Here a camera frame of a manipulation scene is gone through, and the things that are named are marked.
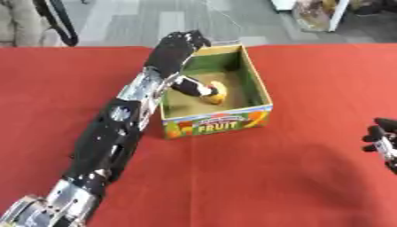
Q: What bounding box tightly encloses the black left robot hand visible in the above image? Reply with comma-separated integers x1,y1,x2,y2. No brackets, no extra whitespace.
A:
143,29,221,98

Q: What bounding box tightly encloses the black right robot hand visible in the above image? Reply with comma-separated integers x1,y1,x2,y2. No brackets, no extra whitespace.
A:
360,117,397,175

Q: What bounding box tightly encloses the yellow toy fruit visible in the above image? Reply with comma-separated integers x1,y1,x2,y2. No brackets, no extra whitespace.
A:
201,80,230,106

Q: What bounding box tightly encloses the tan cardboard box green inside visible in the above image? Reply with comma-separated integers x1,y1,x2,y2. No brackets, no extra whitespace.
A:
158,41,275,140

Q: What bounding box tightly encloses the white furniture leg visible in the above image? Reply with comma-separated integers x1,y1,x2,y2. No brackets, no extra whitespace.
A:
327,0,353,33

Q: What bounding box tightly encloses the clear plastic bag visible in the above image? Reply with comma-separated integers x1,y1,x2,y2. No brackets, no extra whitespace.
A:
290,0,339,32

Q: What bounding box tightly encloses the beige upholstered chair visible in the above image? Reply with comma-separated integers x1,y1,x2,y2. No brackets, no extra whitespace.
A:
0,0,67,48

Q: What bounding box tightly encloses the black bag strap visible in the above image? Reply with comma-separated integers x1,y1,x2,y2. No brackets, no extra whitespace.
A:
31,0,81,48

